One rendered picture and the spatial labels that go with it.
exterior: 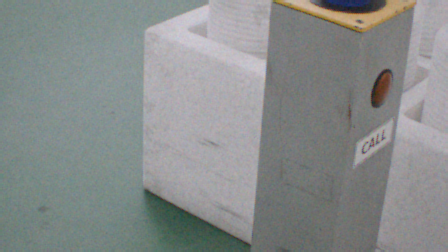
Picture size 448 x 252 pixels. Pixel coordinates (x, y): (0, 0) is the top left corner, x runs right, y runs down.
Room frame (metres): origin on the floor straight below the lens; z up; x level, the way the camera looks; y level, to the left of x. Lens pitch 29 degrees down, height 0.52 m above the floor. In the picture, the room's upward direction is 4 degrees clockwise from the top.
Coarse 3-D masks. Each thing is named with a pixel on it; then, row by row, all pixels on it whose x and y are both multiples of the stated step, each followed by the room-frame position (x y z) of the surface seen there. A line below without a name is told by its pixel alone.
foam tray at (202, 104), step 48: (144, 48) 0.78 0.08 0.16; (192, 48) 0.75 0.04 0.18; (144, 96) 0.78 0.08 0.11; (192, 96) 0.74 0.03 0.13; (240, 96) 0.71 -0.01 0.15; (144, 144) 0.78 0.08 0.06; (192, 144) 0.74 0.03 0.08; (240, 144) 0.71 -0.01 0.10; (432, 144) 0.60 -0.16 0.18; (192, 192) 0.74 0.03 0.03; (240, 192) 0.71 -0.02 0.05; (432, 192) 0.59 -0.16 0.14; (384, 240) 0.61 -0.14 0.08; (432, 240) 0.59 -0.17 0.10
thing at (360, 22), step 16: (272, 0) 0.54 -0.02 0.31; (288, 0) 0.53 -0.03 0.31; (304, 0) 0.53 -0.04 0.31; (320, 0) 0.53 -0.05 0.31; (384, 0) 0.54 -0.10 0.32; (400, 0) 0.55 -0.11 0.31; (320, 16) 0.51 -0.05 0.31; (336, 16) 0.51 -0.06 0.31; (352, 16) 0.51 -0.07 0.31; (368, 16) 0.51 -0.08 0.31; (384, 16) 0.52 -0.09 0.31
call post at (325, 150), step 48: (288, 48) 0.53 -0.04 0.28; (336, 48) 0.50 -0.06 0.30; (384, 48) 0.52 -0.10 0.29; (288, 96) 0.52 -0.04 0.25; (336, 96) 0.50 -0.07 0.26; (288, 144) 0.52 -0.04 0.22; (336, 144) 0.50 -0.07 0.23; (384, 144) 0.53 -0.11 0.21; (288, 192) 0.52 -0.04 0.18; (336, 192) 0.50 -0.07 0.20; (384, 192) 0.55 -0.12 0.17; (288, 240) 0.52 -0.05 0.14; (336, 240) 0.50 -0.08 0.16
